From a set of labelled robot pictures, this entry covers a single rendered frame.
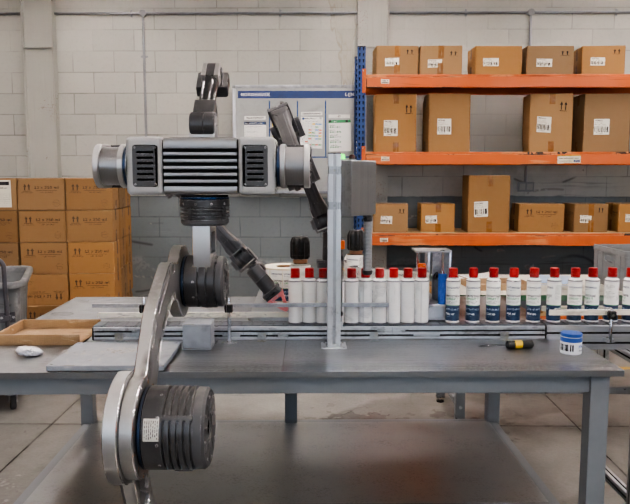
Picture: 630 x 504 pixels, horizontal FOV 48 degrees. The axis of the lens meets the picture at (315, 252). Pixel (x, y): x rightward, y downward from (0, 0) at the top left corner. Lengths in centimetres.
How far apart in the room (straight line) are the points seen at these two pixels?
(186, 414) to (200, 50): 585
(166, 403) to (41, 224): 442
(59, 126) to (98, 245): 195
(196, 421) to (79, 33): 620
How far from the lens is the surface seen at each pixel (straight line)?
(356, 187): 240
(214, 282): 191
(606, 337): 278
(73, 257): 583
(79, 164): 734
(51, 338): 264
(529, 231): 649
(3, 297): 444
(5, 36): 770
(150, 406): 154
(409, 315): 261
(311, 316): 258
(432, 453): 321
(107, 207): 575
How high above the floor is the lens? 143
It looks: 6 degrees down
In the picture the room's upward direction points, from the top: straight up
